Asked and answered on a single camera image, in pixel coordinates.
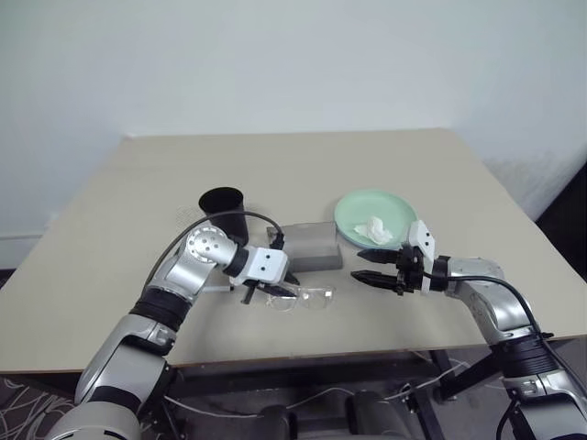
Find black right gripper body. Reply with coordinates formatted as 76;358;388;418
393;244;426;298

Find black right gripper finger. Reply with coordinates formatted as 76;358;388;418
349;270;401;290
356;247;401;266

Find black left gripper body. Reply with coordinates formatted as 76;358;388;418
229;269;300;291

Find clear safety glasses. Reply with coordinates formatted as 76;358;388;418
203;283;335;314

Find grey glasses case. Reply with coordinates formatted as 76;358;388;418
265;220;345;273

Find black cup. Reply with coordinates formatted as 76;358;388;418
197;185;251;247

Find crumpled white tissue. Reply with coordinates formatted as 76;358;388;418
352;214;395;245

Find mint green plate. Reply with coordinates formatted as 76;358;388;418
333;187;419;252

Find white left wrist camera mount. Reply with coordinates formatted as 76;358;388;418
227;246;291;287

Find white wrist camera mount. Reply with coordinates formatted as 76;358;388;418
406;219;437;295
227;246;291;287

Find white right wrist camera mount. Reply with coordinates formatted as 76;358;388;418
406;219;437;295

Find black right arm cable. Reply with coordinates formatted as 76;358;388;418
421;272;587;400

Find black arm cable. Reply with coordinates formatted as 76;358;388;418
145;211;287;294
421;272;587;400

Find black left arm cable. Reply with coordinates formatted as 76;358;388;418
145;211;287;294

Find thin white cable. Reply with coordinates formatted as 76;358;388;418
162;359;473;419

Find black table frame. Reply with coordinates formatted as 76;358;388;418
160;338;587;440

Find tangled white cables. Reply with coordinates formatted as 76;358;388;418
0;375;77;440

